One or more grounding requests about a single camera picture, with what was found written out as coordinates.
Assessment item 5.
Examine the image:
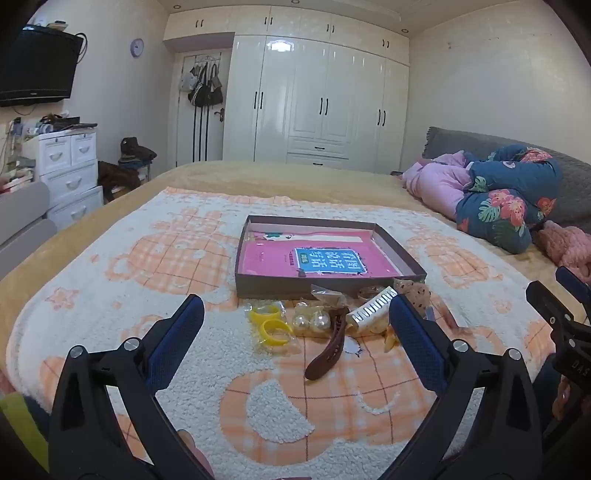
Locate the small yellow claw clip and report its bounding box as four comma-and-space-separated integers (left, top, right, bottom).
383, 323, 404, 355

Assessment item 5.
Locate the pink quilt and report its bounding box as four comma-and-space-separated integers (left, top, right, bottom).
401, 151, 481, 217

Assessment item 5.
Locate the bed with tan bedspread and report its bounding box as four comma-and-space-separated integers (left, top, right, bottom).
0, 159, 591, 480

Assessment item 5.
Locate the white drawer cabinet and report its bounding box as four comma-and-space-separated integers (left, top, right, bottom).
23, 127, 105, 232

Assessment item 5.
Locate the orange and white printed blanket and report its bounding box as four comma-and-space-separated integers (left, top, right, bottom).
7, 187, 557, 480

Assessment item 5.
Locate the small clear plastic bag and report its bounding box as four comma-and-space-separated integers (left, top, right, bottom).
310, 284, 354, 310

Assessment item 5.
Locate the white door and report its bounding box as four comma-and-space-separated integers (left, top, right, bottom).
174, 48, 232, 168

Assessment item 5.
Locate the cluttered shelf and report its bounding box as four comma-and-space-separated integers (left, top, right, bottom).
0, 117, 38, 195

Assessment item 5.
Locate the black and grey hanging bag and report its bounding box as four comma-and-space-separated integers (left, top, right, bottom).
208, 62, 225, 106

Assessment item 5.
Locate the grey headboard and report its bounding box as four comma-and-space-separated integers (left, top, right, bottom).
421, 127, 591, 232

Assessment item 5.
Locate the brown shallow cardboard box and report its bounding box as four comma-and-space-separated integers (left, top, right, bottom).
235, 215, 428, 300

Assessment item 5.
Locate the dark brown clothes pile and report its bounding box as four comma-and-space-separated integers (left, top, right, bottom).
98, 161, 141, 204

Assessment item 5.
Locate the person's left hand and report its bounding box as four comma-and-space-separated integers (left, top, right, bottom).
178, 429, 215, 480

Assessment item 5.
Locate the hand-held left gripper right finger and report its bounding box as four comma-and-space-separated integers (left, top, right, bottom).
389, 293, 543, 480

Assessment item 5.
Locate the blue floral duvet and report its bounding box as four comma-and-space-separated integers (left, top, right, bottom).
455, 144, 564, 254

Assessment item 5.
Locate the yellow hair ring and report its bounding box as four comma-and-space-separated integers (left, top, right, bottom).
249, 305, 282, 325
261, 320, 295, 348

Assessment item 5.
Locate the cream claw hair clip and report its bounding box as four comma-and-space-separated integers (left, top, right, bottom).
346, 286, 400, 335

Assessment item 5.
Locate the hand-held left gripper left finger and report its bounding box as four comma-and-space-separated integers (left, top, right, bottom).
48, 294, 218, 480

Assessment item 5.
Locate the pearl hair accessory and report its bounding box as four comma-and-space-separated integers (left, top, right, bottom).
293, 301, 334, 336

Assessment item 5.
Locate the white wardrobe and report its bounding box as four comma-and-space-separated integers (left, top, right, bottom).
164, 4, 411, 175

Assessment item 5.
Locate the person's right hand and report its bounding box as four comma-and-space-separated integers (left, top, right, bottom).
551, 376, 585, 418

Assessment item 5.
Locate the black wall television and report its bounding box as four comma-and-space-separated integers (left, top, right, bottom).
0, 25, 86, 108

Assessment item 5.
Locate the dark red hair clip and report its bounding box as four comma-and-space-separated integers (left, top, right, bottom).
305, 307, 352, 381

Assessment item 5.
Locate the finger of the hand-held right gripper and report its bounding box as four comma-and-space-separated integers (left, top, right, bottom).
555, 265, 591, 301
525, 279, 579, 334

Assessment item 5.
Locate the grey padded bench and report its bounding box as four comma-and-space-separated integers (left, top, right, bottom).
0, 181, 58, 278

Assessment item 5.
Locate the black device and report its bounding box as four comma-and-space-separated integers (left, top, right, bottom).
39, 117, 99, 134

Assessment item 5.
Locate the green cloth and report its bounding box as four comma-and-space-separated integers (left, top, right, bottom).
0, 392, 49, 469

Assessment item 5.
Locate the pink plush cloth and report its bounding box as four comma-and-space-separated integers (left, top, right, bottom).
536, 220, 591, 284

